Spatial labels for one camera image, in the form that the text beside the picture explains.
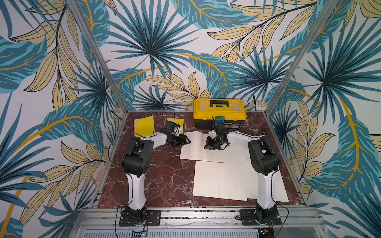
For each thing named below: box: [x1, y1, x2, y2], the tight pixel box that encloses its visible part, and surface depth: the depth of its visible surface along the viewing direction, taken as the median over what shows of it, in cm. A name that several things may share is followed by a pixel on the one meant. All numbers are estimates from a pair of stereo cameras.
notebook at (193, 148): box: [180, 131, 252, 166], surface depth 97 cm
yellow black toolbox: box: [192, 98, 248, 129], surface depth 101 cm
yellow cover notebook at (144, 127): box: [133, 115, 155, 138], surface depth 113 cm
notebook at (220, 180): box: [192, 160, 248, 202], surface depth 87 cm
